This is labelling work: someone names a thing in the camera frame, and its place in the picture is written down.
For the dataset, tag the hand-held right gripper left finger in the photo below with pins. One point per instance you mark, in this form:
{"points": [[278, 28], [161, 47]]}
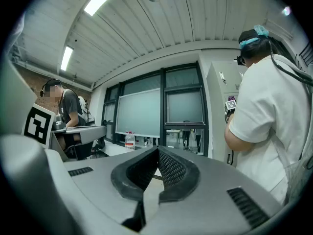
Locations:
{"points": [[97, 180]]}

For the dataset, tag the grey ceiling pipe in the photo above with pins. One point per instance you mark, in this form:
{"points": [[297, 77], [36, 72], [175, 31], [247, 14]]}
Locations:
{"points": [[53, 75]]}

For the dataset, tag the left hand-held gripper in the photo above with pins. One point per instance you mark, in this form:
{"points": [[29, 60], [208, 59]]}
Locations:
{"points": [[36, 126]]}

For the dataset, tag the black metal railing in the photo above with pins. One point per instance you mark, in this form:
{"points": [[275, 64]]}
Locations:
{"points": [[306, 54]]}

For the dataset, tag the white windowsill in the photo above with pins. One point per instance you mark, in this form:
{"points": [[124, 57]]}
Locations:
{"points": [[115, 148]]}

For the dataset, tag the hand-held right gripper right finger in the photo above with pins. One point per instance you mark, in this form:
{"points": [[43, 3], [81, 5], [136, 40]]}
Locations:
{"points": [[207, 192]]}

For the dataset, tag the white wall duct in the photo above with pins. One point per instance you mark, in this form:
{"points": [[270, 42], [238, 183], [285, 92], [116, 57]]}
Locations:
{"points": [[278, 29]]}

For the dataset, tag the clear water bottle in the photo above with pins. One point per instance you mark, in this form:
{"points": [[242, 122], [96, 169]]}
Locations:
{"points": [[129, 141]]}

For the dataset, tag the white locker cabinet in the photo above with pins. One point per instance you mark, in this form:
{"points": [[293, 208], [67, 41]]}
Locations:
{"points": [[220, 82]]}

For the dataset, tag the black fisheye camera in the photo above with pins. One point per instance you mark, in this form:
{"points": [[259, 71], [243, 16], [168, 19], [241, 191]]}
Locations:
{"points": [[59, 124]]}

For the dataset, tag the round ceiling lamp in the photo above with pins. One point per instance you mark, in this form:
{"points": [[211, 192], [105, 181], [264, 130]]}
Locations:
{"points": [[286, 10]]}

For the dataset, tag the person's left hand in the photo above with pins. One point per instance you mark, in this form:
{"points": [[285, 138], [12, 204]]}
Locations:
{"points": [[77, 137]]}

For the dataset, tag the person's white shirt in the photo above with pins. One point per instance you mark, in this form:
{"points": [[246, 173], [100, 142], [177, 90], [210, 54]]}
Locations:
{"points": [[14, 99]]}

